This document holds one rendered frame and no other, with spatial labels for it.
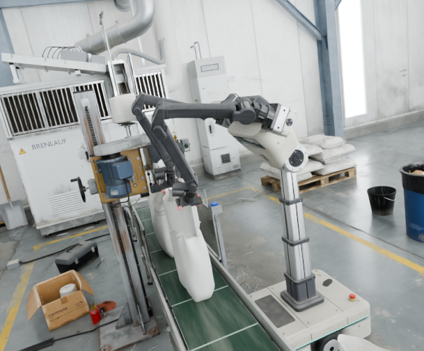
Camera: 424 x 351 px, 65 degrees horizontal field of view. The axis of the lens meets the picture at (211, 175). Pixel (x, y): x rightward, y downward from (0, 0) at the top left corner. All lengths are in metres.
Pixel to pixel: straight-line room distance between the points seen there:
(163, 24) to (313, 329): 4.62
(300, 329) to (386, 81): 7.67
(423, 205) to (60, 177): 4.30
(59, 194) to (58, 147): 0.65
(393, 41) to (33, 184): 8.07
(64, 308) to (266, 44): 5.92
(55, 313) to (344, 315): 2.16
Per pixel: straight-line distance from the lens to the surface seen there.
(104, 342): 2.80
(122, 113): 2.07
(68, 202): 5.15
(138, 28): 4.69
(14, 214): 6.36
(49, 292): 3.51
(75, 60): 4.75
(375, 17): 9.04
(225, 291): 2.27
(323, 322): 2.18
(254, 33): 7.21
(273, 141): 1.67
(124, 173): 2.04
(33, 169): 5.10
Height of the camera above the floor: 1.63
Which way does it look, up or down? 14 degrees down
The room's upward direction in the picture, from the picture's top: 10 degrees counter-clockwise
